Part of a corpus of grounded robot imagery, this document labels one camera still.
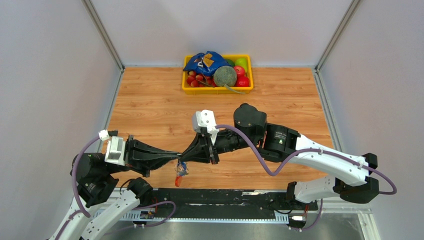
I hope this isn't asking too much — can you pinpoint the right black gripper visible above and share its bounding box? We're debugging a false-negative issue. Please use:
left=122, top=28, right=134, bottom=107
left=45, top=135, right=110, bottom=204
left=179, top=127, right=259, bottom=165

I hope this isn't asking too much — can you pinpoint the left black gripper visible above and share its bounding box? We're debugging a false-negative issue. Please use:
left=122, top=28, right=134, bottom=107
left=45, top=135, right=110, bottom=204
left=105, top=132, right=181, bottom=176

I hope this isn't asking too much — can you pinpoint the red handled key ring holder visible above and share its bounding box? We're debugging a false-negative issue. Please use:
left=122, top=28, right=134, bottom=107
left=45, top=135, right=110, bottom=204
left=174, top=161, right=189, bottom=187

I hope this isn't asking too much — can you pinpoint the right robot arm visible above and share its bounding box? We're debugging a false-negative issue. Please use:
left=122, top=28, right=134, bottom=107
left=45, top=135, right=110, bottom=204
left=180, top=103, right=380, bottom=209

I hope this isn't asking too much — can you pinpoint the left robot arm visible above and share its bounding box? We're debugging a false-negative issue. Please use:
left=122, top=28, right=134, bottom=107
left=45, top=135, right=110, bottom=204
left=51, top=130, right=182, bottom=240

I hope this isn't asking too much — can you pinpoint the yellow plastic bin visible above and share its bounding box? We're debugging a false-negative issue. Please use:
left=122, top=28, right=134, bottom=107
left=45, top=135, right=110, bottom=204
left=181, top=54, right=255, bottom=95

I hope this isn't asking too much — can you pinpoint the bunch of red fruits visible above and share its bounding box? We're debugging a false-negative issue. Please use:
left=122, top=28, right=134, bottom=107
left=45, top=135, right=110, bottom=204
left=186, top=71, right=217, bottom=88

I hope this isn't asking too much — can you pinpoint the green melon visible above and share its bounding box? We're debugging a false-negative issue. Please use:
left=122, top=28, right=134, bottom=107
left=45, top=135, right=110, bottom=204
left=213, top=66, right=245, bottom=94

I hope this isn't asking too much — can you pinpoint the red tomato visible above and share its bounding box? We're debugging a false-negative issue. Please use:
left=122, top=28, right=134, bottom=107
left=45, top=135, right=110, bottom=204
left=234, top=76, right=250, bottom=88

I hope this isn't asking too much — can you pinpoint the blue snack bag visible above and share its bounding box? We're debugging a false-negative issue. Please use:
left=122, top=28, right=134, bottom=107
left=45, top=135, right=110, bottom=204
left=183, top=51, right=231, bottom=77

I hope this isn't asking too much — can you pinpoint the red apple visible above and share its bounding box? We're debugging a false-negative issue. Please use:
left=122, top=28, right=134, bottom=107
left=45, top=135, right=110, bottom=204
left=233, top=65, right=246, bottom=78

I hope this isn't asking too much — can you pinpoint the green apple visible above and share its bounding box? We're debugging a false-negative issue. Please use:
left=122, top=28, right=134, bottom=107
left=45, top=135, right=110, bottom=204
left=234, top=57, right=249, bottom=72

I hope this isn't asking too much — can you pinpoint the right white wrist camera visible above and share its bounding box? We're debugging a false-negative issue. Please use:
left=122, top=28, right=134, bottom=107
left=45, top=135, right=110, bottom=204
left=191, top=109, right=219, bottom=145

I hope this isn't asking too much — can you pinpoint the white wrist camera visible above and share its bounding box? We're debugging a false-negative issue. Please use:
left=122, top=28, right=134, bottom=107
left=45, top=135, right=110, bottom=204
left=98, top=129, right=126, bottom=166
left=191, top=109, right=219, bottom=145

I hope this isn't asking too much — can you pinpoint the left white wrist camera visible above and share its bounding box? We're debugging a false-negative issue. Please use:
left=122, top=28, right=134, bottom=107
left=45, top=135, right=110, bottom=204
left=98, top=129, right=126, bottom=166

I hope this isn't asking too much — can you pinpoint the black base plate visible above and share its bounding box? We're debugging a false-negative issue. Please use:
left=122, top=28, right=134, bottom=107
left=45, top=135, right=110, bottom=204
left=140, top=188, right=319, bottom=220

